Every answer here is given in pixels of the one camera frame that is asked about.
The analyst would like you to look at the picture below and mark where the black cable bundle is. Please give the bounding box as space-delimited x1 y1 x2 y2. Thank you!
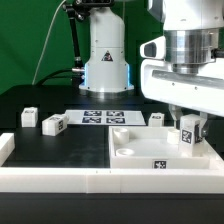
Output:
35 68 83 88

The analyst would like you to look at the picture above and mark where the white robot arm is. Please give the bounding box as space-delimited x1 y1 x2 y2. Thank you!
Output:
80 0 224 117

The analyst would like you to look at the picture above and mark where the grey cable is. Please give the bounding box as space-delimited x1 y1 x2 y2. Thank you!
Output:
31 0 68 86

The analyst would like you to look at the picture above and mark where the white square tabletop part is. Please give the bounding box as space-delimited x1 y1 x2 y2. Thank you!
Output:
109 126 220 170

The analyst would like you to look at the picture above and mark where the black camera stand pole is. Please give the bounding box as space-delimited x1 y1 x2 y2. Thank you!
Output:
63 0 114 88

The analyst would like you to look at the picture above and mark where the white sheet with tags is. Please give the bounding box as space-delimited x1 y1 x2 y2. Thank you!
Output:
65 110 145 126

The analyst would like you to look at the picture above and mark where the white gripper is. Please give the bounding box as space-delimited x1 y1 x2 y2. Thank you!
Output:
140 36 224 140

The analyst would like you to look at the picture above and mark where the white U-shaped obstacle fence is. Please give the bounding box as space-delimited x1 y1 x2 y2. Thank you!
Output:
0 133 224 194

